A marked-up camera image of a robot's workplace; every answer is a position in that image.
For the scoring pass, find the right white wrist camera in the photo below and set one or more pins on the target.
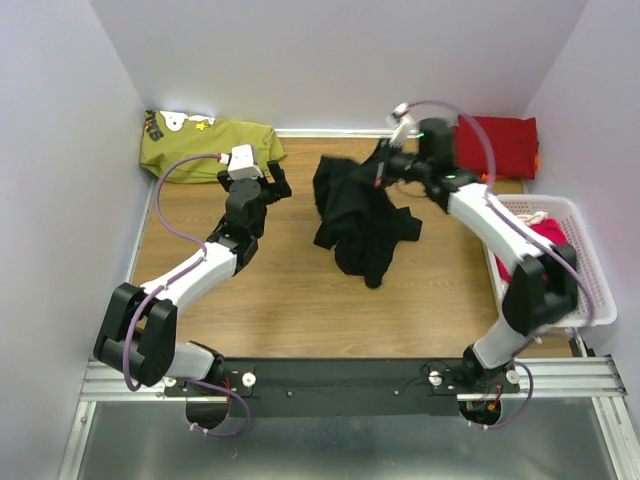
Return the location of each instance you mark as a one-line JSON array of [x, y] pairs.
[[402, 125]]

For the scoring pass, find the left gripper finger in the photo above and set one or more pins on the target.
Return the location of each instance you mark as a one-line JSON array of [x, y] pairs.
[[280, 186], [224, 179]]

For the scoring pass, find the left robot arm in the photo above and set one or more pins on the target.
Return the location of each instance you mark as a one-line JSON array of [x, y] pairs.
[[138, 335]]

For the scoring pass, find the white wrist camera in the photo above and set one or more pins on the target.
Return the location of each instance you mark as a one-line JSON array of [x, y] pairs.
[[402, 125], [241, 163]]

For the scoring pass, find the olive green folded t-shirt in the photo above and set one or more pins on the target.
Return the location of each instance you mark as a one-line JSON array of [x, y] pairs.
[[169, 137]]

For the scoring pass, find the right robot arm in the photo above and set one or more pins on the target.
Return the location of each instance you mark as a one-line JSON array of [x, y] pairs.
[[542, 289]]

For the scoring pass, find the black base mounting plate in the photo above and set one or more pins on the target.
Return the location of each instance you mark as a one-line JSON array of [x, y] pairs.
[[326, 387]]

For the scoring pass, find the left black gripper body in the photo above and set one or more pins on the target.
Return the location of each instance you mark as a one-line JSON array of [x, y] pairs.
[[269, 193]]

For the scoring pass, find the orange folded t-shirt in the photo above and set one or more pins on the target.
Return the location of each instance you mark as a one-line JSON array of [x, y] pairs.
[[485, 176]]

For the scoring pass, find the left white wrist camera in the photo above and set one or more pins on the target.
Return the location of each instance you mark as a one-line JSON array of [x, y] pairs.
[[241, 163]]

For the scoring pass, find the white plastic basket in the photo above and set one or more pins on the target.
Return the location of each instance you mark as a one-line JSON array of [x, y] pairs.
[[565, 212]]

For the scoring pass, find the pink t-shirt in basket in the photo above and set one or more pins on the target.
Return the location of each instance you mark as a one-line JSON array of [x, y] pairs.
[[549, 229]]

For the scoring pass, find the red folded t-shirt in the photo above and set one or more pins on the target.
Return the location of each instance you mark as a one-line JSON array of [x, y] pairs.
[[514, 143]]

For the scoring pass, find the aluminium frame rail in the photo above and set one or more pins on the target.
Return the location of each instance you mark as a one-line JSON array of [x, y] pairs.
[[568, 421]]

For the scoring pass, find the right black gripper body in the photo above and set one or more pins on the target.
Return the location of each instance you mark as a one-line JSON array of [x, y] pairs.
[[402, 168]]

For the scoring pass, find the black floral t-shirt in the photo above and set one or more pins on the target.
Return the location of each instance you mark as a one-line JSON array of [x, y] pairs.
[[359, 222]]

